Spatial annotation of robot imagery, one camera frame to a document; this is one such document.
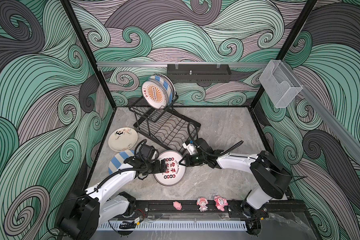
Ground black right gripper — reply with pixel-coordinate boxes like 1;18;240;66
177;153;208;167

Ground white plate red Chinese characters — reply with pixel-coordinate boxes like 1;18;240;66
154;151;186;187

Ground blue white striped plate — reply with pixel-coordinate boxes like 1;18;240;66
157;74;176;101
108;150;135;174

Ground orange sunburst plate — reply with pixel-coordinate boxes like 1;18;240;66
142;80;167;109

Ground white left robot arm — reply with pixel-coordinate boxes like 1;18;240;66
54;140;166;240

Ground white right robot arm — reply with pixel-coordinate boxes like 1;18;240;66
180;138;293;219

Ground cream floral plate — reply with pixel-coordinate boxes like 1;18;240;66
108;127;138;152

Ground small pink pig toy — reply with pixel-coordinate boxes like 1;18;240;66
173;201;182;211

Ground pink hooded doll figurine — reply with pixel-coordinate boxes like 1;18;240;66
197;197;209;212

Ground pink plush creature toy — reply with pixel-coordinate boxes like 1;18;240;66
214;195;229;212

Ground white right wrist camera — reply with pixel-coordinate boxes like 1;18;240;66
183;143;198;156

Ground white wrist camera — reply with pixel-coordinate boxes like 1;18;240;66
183;143;198;156
140;145;159;162

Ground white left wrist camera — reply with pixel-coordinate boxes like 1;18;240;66
140;145;159;162

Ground black wire dish rack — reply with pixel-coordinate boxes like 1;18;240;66
129;97;201;154

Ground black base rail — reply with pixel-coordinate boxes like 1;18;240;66
123;200;307;221

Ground white slotted cable duct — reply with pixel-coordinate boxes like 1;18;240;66
97;221;247;232

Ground black wall-mounted tray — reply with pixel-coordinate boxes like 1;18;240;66
166;65;232;83

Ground aluminium wall rail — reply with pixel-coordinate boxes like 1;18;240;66
96;61;268;68

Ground clear acrylic wall holder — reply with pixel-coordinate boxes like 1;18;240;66
259;60;303;109

